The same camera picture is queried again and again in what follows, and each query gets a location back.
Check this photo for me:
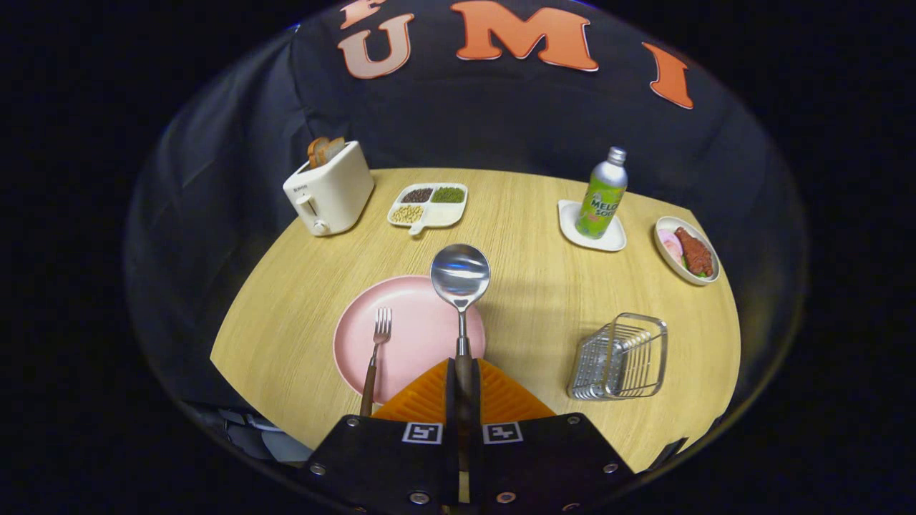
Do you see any white toaster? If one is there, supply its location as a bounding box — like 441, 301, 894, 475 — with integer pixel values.
283, 140, 375, 237

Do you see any black backdrop cloth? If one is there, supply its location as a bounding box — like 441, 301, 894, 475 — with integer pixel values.
122, 0, 809, 444

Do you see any pink round plate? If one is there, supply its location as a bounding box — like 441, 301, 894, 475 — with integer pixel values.
333, 275, 487, 405

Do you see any green drink bottle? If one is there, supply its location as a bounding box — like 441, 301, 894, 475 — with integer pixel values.
575, 147, 628, 240

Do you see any white square coaster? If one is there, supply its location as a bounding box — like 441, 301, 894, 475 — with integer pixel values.
557, 200, 628, 252

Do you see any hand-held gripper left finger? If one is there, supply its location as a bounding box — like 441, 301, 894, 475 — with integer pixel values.
304, 358, 459, 515

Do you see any white divided dish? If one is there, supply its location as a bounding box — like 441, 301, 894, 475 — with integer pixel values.
387, 182, 469, 237

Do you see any metal spoon wooden handle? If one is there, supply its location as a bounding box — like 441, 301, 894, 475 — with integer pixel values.
430, 243, 492, 430

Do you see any white round food plate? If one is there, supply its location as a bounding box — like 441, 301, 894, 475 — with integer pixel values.
654, 216, 721, 286

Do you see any metal wire basket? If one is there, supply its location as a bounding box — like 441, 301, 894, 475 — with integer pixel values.
567, 313, 668, 401

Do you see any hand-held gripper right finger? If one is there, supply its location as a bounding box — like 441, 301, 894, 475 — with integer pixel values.
469, 358, 634, 515

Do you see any metal fork wooden handle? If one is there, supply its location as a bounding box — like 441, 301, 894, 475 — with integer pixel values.
359, 308, 393, 418

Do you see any red meat piece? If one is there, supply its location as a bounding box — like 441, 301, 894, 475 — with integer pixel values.
674, 227, 714, 278

